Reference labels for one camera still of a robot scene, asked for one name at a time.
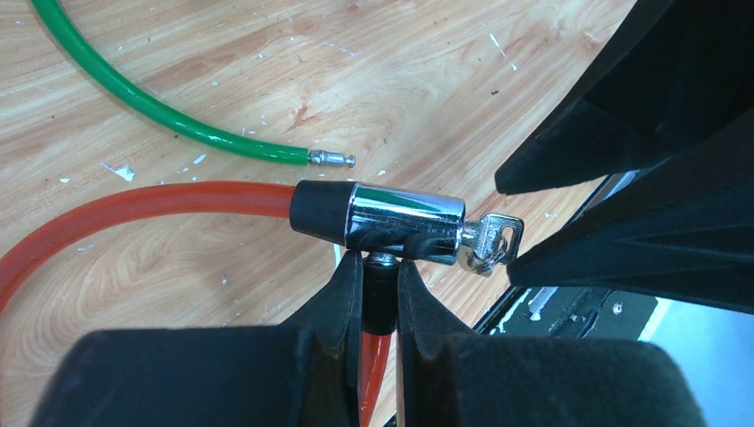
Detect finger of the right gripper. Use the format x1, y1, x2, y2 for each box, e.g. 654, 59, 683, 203
508, 112, 753, 313

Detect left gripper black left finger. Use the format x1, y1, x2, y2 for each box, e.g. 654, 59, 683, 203
31, 251, 363, 426

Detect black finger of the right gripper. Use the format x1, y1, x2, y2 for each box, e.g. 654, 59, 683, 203
494, 1, 753, 195

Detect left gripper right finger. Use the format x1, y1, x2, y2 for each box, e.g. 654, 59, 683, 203
397, 261, 705, 426

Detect keys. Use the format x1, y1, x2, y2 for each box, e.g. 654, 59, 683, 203
460, 213, 525, 277

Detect red cable lock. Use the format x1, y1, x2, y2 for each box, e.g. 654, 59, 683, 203
0, 179, 468, 427

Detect green cable lock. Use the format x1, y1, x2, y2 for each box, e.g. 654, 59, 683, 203
31, 1, 357, 168

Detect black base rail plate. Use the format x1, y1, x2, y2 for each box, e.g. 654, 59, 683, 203
473, 286, 658, 341

